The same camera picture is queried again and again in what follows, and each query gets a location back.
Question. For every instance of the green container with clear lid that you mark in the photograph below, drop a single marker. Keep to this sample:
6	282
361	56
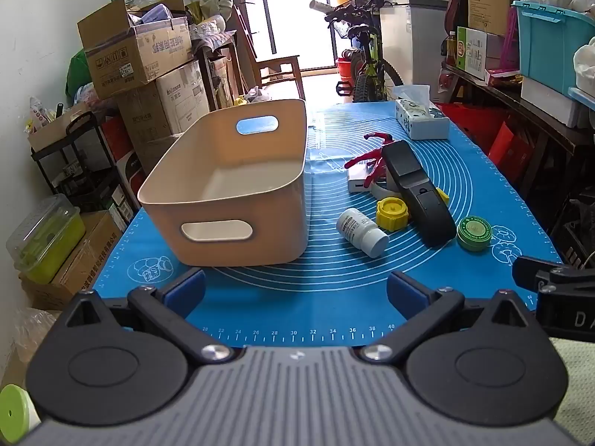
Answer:
51	241

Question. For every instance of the black shelf cart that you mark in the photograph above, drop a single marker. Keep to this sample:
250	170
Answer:
88	167

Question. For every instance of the white pill bottle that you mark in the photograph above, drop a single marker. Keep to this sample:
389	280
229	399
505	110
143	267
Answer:
362	232

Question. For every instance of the teal storage bin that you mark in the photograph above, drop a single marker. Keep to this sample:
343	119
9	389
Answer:
548	42

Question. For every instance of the yellow plastic jug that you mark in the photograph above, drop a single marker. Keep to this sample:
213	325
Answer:
239	101

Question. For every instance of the yellow plastic toy launcher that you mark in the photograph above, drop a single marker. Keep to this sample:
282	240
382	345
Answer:
393	213

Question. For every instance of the beige plastic storage basket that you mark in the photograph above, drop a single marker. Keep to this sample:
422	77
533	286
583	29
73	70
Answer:
223	237

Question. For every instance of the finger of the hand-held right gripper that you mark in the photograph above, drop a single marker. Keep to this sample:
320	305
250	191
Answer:
530	272

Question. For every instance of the white cylindrical container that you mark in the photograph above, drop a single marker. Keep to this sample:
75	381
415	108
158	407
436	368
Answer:
14	409

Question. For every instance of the blue silicone baking mat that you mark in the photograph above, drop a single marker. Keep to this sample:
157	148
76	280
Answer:
325	288

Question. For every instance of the black handheld device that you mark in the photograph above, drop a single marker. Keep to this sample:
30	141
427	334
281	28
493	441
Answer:
418	181

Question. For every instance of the printed tissue box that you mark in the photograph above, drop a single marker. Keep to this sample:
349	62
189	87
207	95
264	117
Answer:
420	118

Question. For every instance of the green and black bicycle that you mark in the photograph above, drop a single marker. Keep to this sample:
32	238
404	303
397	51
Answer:
369	62

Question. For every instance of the small cardboard box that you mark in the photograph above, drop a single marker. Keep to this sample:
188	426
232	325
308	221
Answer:
56	125

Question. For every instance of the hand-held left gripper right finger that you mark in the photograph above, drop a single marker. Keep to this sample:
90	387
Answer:
404	290

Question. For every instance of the open cardboard box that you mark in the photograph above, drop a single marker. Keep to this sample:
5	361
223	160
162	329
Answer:
135	51

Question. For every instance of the wooden chair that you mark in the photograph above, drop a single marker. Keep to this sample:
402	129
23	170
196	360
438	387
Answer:
279	67

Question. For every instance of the air purifier cardboard box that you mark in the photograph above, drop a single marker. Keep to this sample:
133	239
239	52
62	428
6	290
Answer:
179	97

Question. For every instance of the printed brown cardboard box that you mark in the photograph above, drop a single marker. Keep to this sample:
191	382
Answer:
93	251

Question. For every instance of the white power bank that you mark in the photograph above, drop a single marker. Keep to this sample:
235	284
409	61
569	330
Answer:
358	179

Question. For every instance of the pale green cloth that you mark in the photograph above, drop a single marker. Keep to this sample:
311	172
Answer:
576	381

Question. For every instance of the clear bag of grain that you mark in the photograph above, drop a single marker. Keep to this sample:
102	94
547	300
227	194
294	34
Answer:
35	334

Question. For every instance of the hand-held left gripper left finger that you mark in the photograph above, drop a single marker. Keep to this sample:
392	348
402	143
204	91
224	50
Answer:
186	290

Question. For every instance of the white foam box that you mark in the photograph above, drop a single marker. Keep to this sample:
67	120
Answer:
548	100

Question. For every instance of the white chest freezer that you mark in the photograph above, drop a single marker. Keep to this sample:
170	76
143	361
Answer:
413	42

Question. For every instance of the red paper bags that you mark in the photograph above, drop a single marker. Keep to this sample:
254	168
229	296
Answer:
506	144

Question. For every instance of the green and white carton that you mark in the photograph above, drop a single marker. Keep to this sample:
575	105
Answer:
474	51

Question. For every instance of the green round tin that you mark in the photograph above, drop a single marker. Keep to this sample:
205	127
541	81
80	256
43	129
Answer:
474	233

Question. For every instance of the red and black appliance box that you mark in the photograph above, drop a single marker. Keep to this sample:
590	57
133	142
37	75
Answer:
118	148

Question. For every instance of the green plastic bag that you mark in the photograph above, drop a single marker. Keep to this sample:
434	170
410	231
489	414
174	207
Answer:
76	72

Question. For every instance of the dark wooden side table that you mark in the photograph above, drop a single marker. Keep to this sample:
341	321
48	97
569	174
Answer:
525	107

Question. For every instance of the red bucket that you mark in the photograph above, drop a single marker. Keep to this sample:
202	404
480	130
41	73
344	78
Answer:
345	74

